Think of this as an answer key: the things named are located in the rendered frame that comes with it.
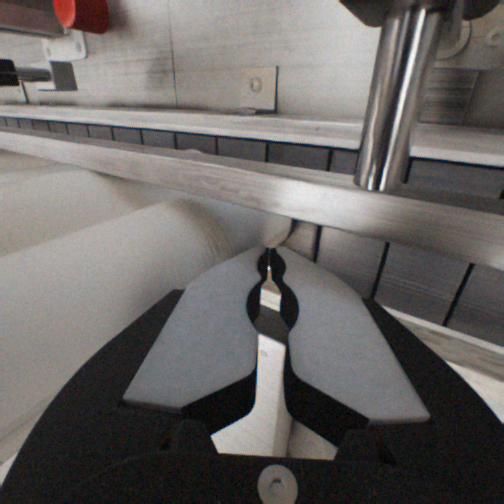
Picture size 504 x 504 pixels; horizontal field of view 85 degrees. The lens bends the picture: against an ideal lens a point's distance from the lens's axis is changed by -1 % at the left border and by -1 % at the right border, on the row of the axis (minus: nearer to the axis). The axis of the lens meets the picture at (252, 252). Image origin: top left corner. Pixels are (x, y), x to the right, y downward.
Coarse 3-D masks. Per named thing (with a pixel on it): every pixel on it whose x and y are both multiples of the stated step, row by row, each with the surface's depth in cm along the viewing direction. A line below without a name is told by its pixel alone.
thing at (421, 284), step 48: (144, 144) 22; (192, 144) 19; (240, 144) 17; (288, 144) 16; (480, 192) 12; (288, 240) 18; (336, 240) 16; (384, 288) 16; (432, 288) 14; (480, 288) 13; (480, 336) 14
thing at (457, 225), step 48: (0, 144) 18; (48, 144) 14; (96, 144) 12; (192, 192) 10; (240, 192) 9; (288, 192) 8; (336, 192) 7; (384, 192) 6; (432, 192) 7; (384, 240) 7; (432, 240) 6; (480, 240) 6
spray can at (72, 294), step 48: (96, 240) 9; (144, 240) 10; (192, 240) 11; (240, 240) 13; (0, 288) 7; (48, 288) 7; (96, 288) 8; (144, 288) 9; (0, 336) 6; (48, 336) 7; (96, 336) 8; (0, 384) 6; (48, 384) 7; (0, 432) 6
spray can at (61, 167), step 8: (32, 168) 20; (40, 168) 20; (48, 168) 20; (56, 168) 21; (64, 168) 21; (72, 168) 21; (0, 176) 18; (8, 176) 18; (16, 176) 18; (24, 176) 19; (32, 176) 19
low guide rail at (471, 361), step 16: (272, 288) 16; (272, 304) 16; (400, 320) 14; (432, 336) 13; (448, 336) 13; (448, 352) 12; (464, 352) 12; (480, 352) 12; (496, 352) 12; (464, 368) 12; (480, 368) 12; (496, 368) 12; (480, 384) 12; (496, 384) 11; (496, 400) 11
